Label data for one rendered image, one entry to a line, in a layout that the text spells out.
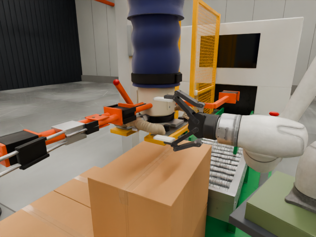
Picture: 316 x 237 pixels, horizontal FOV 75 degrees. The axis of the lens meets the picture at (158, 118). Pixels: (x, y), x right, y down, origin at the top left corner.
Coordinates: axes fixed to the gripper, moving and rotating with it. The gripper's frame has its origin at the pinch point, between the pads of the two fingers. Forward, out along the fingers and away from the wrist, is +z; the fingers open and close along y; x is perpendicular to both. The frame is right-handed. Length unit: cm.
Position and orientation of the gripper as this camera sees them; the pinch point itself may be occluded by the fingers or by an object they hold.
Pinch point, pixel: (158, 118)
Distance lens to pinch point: 69.6
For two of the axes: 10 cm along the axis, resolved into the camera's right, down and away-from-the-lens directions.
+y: 0.0, 9.6, 2.8
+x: 4.8, -2.5, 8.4
